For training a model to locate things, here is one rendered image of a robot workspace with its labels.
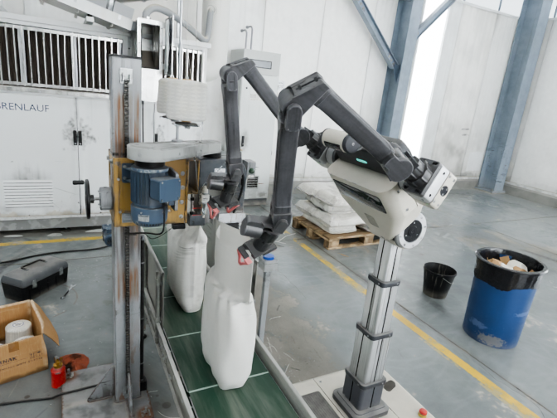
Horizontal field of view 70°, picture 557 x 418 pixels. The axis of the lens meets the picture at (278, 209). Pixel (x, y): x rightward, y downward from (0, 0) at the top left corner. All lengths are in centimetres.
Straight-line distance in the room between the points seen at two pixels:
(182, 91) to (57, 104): 297
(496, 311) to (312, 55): 480
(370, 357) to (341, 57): 579
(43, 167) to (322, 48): 445
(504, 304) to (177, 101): 267
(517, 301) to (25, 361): 320
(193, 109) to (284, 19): 503
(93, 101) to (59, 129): 43
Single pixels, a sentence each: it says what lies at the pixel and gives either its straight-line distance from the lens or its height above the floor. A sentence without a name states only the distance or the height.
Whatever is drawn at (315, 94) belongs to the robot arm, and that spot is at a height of 169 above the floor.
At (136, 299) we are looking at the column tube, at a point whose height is 61.
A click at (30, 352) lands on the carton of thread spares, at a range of 276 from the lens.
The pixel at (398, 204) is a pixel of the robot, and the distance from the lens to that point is 147.
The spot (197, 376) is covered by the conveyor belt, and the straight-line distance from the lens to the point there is 205.
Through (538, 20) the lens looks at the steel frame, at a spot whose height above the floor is 349.
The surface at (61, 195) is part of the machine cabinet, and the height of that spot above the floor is 42.
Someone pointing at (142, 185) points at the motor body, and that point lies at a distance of 171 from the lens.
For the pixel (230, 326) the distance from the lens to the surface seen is 176.
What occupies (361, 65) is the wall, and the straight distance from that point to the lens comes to 740.
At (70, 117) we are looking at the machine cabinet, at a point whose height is 122.
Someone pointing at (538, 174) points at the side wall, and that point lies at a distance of 993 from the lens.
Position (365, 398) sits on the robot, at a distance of 209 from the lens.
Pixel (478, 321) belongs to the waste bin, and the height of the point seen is 16.
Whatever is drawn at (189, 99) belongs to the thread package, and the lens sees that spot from 168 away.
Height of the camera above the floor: 169
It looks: 16 degrees down
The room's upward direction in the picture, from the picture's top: 6 degrees clockwise
